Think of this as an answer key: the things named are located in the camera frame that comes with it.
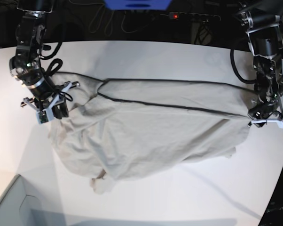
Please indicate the white bin at corner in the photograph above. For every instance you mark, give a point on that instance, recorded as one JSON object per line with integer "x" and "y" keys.
{"x": 21, "y": 204}

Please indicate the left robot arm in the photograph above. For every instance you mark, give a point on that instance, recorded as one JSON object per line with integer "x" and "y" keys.
{"x": 261, "y": 21}

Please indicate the grey t-shirt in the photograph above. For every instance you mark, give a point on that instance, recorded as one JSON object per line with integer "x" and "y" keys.
{"x": 130, "y": 129}

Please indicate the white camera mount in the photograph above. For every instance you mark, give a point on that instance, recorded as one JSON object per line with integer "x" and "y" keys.
{"x": 279, "y": 123}
{"x": 45, "y": 113}

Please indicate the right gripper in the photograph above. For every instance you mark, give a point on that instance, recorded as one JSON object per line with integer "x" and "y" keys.
{"x": 44, "y": 91}

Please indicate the blue box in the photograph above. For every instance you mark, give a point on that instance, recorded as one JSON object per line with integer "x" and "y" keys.
{"x": 137, "y": 4}

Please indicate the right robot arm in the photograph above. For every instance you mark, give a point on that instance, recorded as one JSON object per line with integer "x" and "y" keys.
{"x": 34, "y": 69}

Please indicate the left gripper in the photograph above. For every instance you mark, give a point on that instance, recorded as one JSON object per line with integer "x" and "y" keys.
{"x": 265, "y": 111}

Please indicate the black power strip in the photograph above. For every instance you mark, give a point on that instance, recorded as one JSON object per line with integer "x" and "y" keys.
{"x": 195, "y": 17}

